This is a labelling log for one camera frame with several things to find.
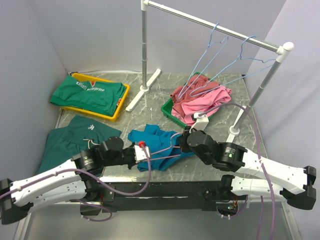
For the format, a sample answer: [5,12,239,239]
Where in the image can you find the dark green shorts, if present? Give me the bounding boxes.
[37,115,122,174]

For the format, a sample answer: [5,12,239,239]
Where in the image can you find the silver white clothes rack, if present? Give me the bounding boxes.
[124,0,295,143]

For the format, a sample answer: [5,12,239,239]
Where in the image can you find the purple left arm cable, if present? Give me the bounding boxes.
[0,147,152,222]

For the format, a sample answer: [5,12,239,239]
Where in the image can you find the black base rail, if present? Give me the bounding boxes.
[79,178,251,216]

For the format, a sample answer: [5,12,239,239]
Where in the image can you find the teal blue t shirt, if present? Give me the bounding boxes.
[127,124,194,172]

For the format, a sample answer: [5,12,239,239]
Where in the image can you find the green plastic tray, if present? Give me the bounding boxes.
[160,71,221,128]

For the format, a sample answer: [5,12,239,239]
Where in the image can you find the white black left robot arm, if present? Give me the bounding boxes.
[0,137,137,225]

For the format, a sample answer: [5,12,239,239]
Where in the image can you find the pink t shirt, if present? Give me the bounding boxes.
[171,86,232,126]

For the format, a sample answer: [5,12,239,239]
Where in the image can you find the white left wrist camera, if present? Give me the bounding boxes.
[134,141,151,164]

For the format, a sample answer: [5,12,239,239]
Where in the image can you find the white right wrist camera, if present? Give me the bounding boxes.
[190,112,209,131]

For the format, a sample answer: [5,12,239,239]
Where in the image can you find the green printed t shirt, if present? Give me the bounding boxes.
[50,75,127,117]

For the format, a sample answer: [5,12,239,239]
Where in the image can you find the blue wire hanger right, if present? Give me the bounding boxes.
[189,35,276,97]

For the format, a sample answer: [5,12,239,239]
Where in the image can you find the blue wire hanger middle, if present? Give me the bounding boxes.
[177,22,230,101]

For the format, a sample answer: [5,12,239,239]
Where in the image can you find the pink wire hanger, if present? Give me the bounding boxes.
[150,132,183,161]

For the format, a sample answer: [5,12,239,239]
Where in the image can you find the maroon t shirt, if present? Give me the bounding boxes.
[170,74,220,118]

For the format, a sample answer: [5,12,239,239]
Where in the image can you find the blue wire hanger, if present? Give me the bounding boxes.
[189,35,276,97]
[177,22,230,101]

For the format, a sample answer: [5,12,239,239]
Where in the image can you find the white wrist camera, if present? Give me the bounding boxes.
[190,112,209,131]
[134,141,151,164]

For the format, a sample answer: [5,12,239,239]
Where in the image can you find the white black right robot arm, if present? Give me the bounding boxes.
[177,127,317,210]

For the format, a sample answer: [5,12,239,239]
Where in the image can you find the yellow plastic tray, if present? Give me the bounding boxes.
[50,72,130,122]

